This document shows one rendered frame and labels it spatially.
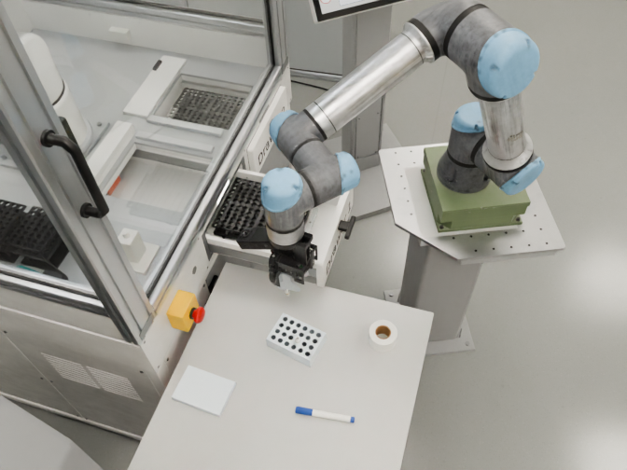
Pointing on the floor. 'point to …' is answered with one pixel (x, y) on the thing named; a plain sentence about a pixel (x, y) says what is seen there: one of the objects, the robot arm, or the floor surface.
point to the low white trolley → (291, 383)
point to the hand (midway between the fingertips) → (284, 282)
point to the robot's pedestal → (437, 278)
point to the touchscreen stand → (378, 138)
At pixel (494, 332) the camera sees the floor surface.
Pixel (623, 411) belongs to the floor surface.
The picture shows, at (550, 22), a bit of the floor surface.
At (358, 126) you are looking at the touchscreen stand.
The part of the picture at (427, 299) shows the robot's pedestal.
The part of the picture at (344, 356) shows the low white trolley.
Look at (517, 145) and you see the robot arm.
